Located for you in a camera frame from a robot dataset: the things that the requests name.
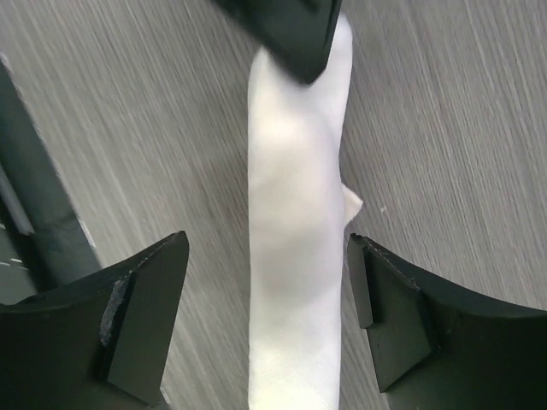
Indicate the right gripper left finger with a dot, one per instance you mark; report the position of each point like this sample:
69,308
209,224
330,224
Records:
100,342

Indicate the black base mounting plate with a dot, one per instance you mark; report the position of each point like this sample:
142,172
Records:
43,244

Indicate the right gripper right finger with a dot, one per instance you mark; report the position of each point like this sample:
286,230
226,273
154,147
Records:
438,345

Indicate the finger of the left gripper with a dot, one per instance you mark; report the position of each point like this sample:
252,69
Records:
298,33

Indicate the white cloth napkin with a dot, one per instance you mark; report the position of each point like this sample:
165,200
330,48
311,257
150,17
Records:
298,211

